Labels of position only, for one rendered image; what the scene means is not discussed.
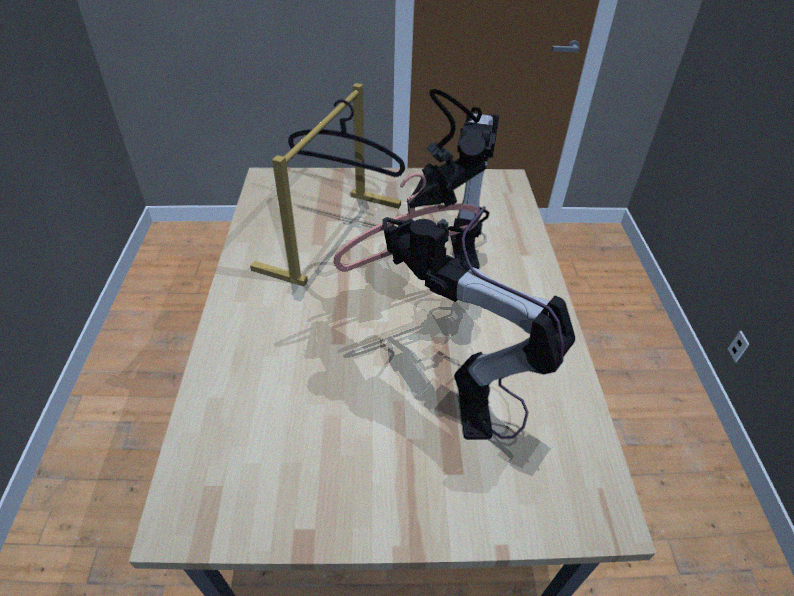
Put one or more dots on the olive-yellow wooden hanger rack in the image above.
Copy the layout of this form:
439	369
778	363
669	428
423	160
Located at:
284	197

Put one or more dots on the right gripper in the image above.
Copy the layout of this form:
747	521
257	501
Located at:
437	177

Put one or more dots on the black clothes hanger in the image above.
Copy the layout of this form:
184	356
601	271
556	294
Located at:
344	134

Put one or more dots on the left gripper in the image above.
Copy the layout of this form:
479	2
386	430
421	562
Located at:
397	238

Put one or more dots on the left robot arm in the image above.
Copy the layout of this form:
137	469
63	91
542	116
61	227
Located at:
451	277

